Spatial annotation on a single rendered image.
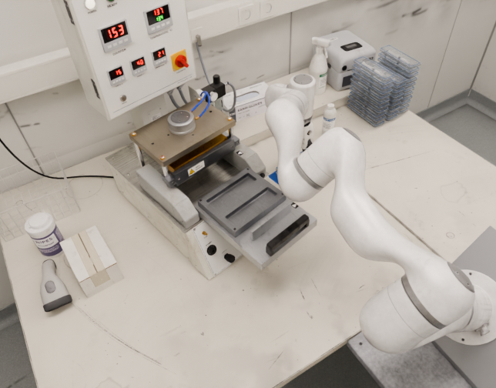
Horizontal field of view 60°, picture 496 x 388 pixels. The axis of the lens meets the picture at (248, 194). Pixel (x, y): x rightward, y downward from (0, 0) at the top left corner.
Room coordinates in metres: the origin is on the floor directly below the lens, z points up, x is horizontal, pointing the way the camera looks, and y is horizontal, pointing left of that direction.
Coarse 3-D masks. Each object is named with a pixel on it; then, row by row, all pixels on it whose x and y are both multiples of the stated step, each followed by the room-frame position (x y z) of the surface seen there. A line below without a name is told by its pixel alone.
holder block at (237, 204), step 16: (240, 176) 0.93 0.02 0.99; (256, 176) 0.93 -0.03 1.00; (224, 192) 0.88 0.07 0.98; (240, 192) 0.87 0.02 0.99; (256, 192) 0.86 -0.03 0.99; (272, 192) 0.87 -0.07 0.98; (208, 208) 0.81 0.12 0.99; (224, 208) 0.81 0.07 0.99; (240, 208) 0.82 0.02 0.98; (256, 208) 0.82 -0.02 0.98; (272, 208) 0.81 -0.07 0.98; (224, 224) 0.75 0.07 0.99; (240, 224) 0.75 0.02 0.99
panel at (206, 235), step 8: (200, 224) 0.82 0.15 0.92; (208, 224) 0.83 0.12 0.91; (200, 232) 0.80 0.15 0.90; (208, 232) 0.81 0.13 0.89; (216, 232) 0.82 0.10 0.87; (200, 240) 0.79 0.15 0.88; (208, 240) 0.80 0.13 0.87; (216, 240) 0.81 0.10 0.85; (224, 240) 0.82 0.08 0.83; (200, 248) 0.77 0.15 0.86; (208, 248) 0.78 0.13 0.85; (216, 248) 0.79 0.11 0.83; (224, 248) 0.80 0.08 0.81; (232, 248) 0.81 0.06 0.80; (208, 256) 0.77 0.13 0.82; (216, 256) 0.78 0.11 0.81; (208, 264) 0.75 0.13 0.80; (216, 264) 0.76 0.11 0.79; (224, 264) 0.77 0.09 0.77; (216, 272) 0.75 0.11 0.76
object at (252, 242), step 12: (288, 204) 0.80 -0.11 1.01; (204, 216) 0.81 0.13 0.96; (264, 216) 0.79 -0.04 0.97; (276, 216) 0.76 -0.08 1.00; (288, 216) 0.78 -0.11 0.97; (312, 216) 0.78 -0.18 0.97; (216, 228) 0.77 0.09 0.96; (252, 228) 0.75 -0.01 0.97; (264, 228) 0.73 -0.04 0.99; (276, 228) 0.75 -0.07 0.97; (312, 228) 0.76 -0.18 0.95; (228, 240) 0.73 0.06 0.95; (240, 240) 0.71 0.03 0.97; (252, 240) 0.71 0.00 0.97; (264, 240) 0.71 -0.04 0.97; (288, 240) 0.70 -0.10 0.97; (240, 252) 0.69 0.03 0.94; (252, 252) 0.67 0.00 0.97; (264, 252) 0.67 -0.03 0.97; (276, 252) 0.67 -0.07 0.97; (264, 264) 0.64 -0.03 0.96
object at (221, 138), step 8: (216, 136) 1.05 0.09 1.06; (224, 136) 1.05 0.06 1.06; (208, 144) 1.02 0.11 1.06; (216, 144) 1.02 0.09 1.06; (192, 152) 0.98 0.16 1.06; (200, 152) 0.98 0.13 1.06; (176, 160) 0.95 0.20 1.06; (184, 160) 0.95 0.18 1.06; (192, 160) 0.96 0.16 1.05; (168, 168) 0.94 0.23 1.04; (176, 168) 0.92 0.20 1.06
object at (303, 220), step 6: (300, 216) 0.75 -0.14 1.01; (306, 216) 0.75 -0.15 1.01; (294, 222) 0.73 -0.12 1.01; (300, 222) 0.73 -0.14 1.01; (306, 222) 0.74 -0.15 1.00; (288, 228) 0.71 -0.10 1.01; (294, 228) 0.71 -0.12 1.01; (300, 228) 0.72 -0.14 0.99; (282, 234) 0.69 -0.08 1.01; (288, 234) 0.69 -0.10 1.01; (270, 240) 0.68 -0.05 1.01; (276, 240) 0.67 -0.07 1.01; (282, 240) 0.68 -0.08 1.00; (270, 246) 0.66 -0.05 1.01; (276, 246) 0.66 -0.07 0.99; (270, 252) 0.65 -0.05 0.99
